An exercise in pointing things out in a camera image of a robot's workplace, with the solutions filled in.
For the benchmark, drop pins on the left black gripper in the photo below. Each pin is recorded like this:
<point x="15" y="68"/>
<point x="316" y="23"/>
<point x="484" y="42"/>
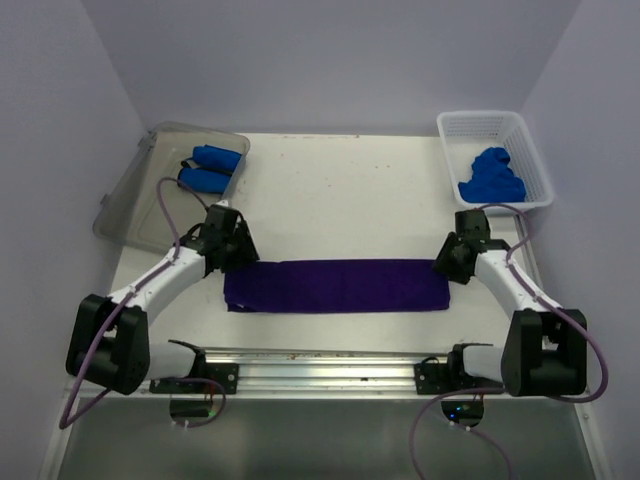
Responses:
<point x="247" y="252"/>

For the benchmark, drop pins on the rolled blue towel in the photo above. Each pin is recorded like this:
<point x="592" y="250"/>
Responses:
<point x="216" y="159"/>
<point x="204" y="181"/>

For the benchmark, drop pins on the purple towel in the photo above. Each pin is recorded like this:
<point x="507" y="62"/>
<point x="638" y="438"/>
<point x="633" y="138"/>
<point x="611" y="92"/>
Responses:
<point x="337" y="287"/>

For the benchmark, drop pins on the crumpled blue towel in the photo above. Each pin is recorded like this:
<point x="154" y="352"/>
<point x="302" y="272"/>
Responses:
<point x="492" y="180"/>

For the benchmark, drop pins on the rolled blue towel lower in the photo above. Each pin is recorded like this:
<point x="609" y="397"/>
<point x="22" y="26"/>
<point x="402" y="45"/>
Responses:
<point x="204" y="181"/>

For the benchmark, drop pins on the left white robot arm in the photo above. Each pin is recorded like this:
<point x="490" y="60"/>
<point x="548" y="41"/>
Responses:
<point x="110" y="343"/>

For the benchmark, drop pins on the white plastic basket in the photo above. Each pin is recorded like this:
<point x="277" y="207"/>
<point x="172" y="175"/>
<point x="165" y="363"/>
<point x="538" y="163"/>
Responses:
<point x="466" y="134"/>

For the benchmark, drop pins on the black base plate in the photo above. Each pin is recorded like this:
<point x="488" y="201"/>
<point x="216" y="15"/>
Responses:
<point x="212" y="378"/>
<point x="432" y="376"/>

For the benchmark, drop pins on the aluminium mounting rail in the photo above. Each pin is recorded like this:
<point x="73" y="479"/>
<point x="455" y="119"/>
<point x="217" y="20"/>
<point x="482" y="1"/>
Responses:
<point x="323" y="374"/>

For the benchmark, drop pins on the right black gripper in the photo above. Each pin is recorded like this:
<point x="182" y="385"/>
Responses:
<point x="442" y="264"/>

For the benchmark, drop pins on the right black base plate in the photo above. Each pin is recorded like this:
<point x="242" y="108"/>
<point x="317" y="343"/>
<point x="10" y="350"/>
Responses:
<point x="432" y="376"/>

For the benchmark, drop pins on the rolled blue towel upper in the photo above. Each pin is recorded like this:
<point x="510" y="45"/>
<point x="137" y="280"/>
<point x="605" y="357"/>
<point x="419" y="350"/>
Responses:
<point x="216" y="159"/>

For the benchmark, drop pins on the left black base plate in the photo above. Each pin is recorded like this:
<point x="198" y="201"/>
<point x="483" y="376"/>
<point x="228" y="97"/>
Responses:
<point x="212" y="378"/>

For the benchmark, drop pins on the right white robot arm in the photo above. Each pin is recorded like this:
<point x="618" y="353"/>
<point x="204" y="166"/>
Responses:
<point x="545" y="352"/>

